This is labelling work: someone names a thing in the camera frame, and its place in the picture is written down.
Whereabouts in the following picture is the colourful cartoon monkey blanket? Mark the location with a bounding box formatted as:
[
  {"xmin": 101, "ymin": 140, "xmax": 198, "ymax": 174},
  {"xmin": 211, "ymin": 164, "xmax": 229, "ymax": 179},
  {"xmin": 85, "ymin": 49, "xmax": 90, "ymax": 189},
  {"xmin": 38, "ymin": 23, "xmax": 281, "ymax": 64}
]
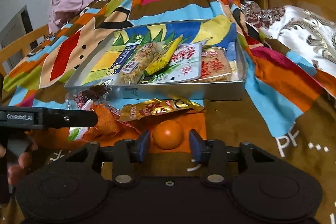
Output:
[{"xmin": 0, "ymin": 0, "xmax": 336, "ymax": 224}]

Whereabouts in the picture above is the small orange mandarin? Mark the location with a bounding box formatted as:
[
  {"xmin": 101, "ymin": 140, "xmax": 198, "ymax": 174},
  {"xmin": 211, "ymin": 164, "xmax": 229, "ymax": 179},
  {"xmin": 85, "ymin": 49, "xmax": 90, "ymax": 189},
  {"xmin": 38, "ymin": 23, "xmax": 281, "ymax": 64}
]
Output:
[{"xmin": 151, "ymin": 120, "xmax": 184, "ymax": 150}]

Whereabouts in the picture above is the clear red candy packet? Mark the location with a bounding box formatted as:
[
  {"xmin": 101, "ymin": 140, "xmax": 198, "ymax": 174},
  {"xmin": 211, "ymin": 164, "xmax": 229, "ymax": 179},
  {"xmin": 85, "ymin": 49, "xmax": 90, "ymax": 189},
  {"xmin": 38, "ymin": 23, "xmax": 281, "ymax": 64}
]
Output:
[{"xmin": 66, "ymin": 85, "xmax": 112, "ymax": 110}]

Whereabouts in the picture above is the red labelled rice cracker pack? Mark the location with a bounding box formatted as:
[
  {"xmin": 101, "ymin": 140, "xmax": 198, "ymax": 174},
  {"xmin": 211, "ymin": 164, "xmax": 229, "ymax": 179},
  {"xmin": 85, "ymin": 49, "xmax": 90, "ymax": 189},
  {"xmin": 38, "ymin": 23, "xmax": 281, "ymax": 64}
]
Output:
[{"xmin": 195, "ymin": 47, "xmax": 232, "ymax": 83}]

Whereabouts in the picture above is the clear wrapped nut bar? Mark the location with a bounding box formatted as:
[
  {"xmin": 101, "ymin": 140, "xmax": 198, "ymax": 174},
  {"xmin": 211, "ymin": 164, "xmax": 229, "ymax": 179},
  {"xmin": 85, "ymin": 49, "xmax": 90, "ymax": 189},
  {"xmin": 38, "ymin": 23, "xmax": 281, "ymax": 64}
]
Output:
[{"xmin": 118, "ymin": 42, "xmax": 164, "ymax": 85}]

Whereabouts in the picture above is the yellow green snack packet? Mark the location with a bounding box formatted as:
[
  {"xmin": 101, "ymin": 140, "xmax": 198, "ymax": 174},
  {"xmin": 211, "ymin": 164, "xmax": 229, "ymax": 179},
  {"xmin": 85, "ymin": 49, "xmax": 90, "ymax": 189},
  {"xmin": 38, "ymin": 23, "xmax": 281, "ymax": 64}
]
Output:
[{"xmin": 145, "ymin": 35, "xmax": 183, "ymax": 76}]

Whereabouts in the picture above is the dinosaur picture metal tray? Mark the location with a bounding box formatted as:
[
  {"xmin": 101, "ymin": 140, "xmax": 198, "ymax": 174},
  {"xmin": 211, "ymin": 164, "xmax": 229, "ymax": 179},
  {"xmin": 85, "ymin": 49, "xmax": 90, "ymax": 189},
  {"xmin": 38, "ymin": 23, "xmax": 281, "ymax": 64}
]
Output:
[{"xmin": 66, "ymin": 15, "xmax": 245, "ymax": 100}]

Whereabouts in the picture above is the gold foil snack packet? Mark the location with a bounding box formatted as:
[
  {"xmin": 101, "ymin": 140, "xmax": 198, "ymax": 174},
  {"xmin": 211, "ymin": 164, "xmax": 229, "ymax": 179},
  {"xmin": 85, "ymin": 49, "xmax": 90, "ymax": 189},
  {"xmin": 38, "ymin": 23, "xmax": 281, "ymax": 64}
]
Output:
[{"xmin": 119, "ymin": 98, "xmax": 204, "ymax": 122}]

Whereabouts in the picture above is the blue white milk powder sachet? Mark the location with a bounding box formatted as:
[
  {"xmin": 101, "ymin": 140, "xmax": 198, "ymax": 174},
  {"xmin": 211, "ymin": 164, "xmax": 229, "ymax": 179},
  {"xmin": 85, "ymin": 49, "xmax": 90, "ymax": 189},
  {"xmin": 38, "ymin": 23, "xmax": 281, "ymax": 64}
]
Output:
[{"xmin": 102, "ymin": 43, "xmax": 139, "ymax": 80}]

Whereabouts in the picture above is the white green pickled vegetable pouch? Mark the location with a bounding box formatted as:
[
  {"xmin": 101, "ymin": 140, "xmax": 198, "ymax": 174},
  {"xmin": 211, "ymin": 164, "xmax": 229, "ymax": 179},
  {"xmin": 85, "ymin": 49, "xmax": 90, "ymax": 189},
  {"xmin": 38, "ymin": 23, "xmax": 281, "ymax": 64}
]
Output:
[{"xmin": 148, "ymin": 43, "xmax": 202, "ymax": 84}]

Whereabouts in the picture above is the orange snack bag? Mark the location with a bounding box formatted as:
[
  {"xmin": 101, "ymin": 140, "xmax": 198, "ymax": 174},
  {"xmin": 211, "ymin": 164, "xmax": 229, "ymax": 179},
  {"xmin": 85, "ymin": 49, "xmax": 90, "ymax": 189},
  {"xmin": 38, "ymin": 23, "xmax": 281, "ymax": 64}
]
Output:
[{"xmin": 68, "ymin": 102, "xmax": 139, "ymax": 141}]

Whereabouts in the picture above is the person's left hand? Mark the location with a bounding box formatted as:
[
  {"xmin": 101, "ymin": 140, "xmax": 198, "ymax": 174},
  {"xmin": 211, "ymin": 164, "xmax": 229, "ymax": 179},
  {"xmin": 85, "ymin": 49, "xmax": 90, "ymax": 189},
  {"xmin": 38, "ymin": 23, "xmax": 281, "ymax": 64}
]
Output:
[{"xmin": 7, "ymin": 141, "xmax": 38, "ymax": 185}]

